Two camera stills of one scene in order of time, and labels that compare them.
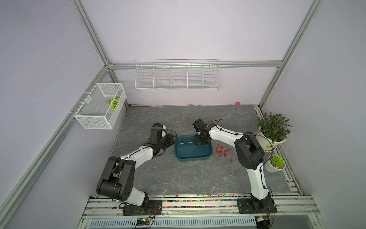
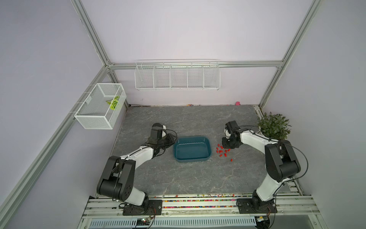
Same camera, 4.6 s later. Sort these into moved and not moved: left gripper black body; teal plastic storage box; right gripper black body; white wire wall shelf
Moved: right gripper black body
Not moved: white wire wall shelf; teal plastic storage box; left gripper black body
